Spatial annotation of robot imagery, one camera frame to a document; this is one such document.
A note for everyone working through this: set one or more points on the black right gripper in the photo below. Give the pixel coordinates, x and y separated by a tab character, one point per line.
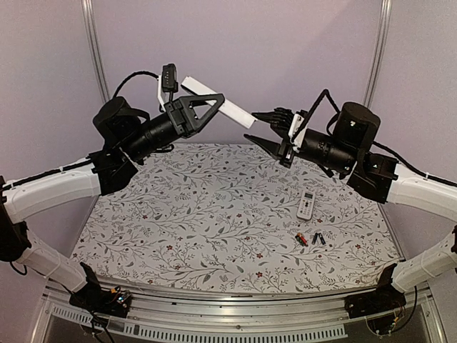
275	148

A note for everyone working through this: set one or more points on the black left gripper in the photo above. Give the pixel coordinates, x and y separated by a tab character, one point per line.
185	106

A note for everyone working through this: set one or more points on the red green battery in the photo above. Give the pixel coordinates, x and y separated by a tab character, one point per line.
298	238

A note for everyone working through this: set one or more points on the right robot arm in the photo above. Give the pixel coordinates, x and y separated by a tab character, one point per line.
346	152

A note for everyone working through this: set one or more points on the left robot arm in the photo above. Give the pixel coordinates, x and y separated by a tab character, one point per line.
130	135

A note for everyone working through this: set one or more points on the small white remote control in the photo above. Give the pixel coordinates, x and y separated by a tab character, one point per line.
306	205

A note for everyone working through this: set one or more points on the floral patterned table mat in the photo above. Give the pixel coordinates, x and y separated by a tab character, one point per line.
222	218

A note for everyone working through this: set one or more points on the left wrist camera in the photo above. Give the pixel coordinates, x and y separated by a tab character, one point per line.
167	85

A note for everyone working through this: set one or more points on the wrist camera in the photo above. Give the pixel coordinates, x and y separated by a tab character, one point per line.
282	121
167	85

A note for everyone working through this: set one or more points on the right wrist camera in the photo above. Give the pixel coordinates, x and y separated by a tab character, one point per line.
282	121

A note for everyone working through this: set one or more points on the left aluminium corner post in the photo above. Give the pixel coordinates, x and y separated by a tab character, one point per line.
94	48

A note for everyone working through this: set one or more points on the aluminium corner post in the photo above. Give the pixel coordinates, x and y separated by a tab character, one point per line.
380	47
94	48

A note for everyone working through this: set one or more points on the right aluminium corner post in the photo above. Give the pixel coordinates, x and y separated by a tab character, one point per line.
380	47

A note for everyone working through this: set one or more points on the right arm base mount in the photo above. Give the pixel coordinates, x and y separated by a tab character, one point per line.
383	298

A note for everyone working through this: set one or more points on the aluminium front frame rail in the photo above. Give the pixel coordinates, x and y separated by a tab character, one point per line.
165	314

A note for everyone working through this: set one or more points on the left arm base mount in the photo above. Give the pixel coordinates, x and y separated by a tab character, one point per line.
114	302

